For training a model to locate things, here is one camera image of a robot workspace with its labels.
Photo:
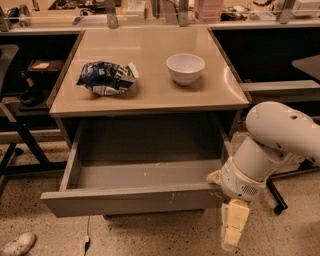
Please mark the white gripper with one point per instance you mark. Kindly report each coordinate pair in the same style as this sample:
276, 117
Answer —
238, 183

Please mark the grey top drawer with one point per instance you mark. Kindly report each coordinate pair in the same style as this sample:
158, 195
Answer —
140, 165

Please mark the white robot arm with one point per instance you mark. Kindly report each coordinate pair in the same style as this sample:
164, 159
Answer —
276, 132

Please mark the grey drawer cabinet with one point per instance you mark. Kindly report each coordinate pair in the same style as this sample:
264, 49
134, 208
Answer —
216, 92

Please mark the black wheeled stand base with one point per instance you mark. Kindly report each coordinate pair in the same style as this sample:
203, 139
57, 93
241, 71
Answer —
304, 167

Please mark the white ceramic bowl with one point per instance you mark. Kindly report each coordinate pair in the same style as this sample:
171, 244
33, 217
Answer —
185, 68

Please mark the blue crumpled chip bag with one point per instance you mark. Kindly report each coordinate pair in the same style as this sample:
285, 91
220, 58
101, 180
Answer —
107, 79

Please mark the pink stacked bins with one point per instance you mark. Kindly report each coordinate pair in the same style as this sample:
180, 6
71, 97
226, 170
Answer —
208, 11

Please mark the white shoe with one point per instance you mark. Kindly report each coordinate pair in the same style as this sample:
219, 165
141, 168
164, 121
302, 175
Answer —
19, 246

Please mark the dark box on shelf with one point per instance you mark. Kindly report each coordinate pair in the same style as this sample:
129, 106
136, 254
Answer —
45, 68

